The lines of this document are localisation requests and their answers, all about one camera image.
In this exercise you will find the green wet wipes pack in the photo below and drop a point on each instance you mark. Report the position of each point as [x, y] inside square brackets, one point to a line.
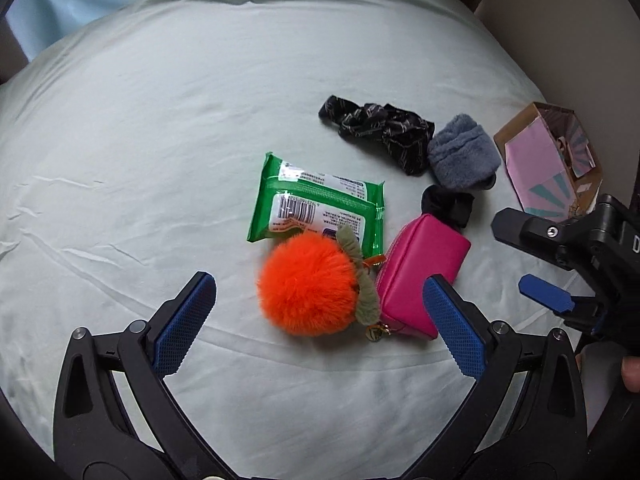
[310, 200]

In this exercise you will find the pale green bed sheet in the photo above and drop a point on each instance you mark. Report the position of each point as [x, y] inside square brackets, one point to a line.
[150, 160]

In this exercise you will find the black scrunchie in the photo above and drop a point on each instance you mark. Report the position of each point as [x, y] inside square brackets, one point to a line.
[447, 207]

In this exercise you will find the pink zip pouch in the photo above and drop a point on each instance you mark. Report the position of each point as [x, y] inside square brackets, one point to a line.
[422, 272]

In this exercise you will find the grey fluffy cloth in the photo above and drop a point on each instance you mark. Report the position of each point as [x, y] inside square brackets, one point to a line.
[462, 152]

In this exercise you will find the cardboard box with pink lining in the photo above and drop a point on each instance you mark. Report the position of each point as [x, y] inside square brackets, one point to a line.
[547, 165]

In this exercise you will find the person's right hand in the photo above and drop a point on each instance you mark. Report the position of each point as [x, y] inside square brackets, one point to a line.
[632, 374]

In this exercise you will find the black patterned cloth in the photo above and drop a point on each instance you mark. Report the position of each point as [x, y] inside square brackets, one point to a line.
[382, 127]

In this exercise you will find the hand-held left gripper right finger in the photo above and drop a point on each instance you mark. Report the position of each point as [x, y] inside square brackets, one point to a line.
[457, 327]

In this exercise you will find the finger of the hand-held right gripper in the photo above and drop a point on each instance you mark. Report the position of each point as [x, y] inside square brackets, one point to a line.
[545, 292]
[530, 232]

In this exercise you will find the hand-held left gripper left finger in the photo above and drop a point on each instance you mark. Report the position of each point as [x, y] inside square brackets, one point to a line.
[182, 317]

